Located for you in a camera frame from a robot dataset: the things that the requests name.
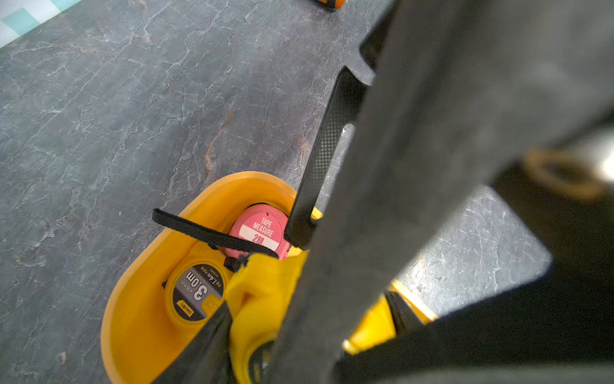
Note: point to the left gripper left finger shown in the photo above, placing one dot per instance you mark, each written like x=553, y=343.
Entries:
x=206, y=359

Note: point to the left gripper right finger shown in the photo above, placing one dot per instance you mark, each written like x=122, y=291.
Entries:
x=404, y=318

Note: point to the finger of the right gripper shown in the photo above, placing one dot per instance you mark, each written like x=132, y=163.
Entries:
x=463, y=90
x=343, y=109

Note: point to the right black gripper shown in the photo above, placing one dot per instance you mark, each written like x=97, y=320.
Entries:
x=557, y=328

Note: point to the yellow tape measure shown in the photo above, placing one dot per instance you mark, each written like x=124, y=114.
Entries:
x=257, y=296
x=196, y=288

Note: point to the yellow tape measure in tray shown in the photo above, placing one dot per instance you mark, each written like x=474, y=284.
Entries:
x=196, y=288

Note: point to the pink round tape measure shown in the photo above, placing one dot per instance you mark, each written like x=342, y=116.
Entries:
x=264, y=225

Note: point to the black orange screwdriver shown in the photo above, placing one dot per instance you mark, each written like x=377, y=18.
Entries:
x=332, y=4

